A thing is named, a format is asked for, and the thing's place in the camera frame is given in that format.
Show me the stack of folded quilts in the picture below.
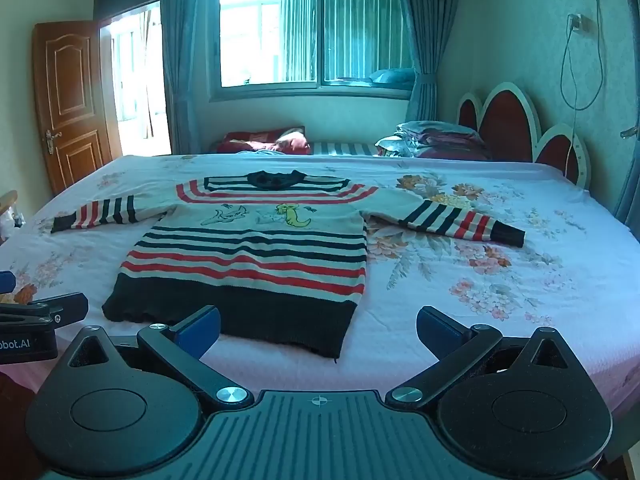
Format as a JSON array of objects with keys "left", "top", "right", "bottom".
[{"left": 375, "top": 120, "right": 493, "bottom": 162}]

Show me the window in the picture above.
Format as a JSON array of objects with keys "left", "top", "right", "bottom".
[{"left": 207, "top": 0, "right": 417, "bottom": 103}]

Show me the blue pillow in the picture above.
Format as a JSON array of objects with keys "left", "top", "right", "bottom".
[{"left": 369, "top": 67, "right": 416, "bottom": 86}]

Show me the white floral bed sheet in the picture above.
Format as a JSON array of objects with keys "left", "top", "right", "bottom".
[{"left": 0, "top": 152, "right": 640, "bottom": 411}]

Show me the red and white headboard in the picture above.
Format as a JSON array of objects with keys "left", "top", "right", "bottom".
[{"left": 457, "top": 81, "right": 593, "bottom": 188}]

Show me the dark red blanket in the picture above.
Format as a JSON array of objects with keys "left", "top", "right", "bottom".
[{"left": 217, "top": 127, "right": 313, "bottom": 155}]

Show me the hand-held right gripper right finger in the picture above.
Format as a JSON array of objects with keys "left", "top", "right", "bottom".
[{"left": 385, "top": 305, "right": 571, "bottom": 409}]

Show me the hanging charger cable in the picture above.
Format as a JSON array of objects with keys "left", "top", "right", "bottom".
[{"left": 560, "top": 0, "right": 604, "bottom": 171}]

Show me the striped dinosaur sweater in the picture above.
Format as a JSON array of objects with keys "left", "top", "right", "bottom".
[{"left": 51, "top": 170, "right": 527, "bottom": 360}]

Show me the brown wooden door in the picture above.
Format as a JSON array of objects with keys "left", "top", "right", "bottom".
[{"left": 32, "top": 21, "right": 123, "bottom": 196}]

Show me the striped mattress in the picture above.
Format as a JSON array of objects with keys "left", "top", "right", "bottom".
[{"left": 312, "top": 141, "right": 381, "bottom": 157}]

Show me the teal curtain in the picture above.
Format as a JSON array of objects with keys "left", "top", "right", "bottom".
[
  {"left": 160, "top": 0, "right": 221, "bottom": 156},
  {"left": 395, "top": 0, "right": 468, "bottom": 123}
]

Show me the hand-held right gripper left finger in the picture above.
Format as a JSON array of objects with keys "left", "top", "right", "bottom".
[{"left": 67, "top": 305, "right": 255, "bottom": 409}]

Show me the wall socket with charger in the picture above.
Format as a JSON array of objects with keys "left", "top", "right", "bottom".
[{"left": 567, "top": 11, "right": 597, "bottom": 36}]

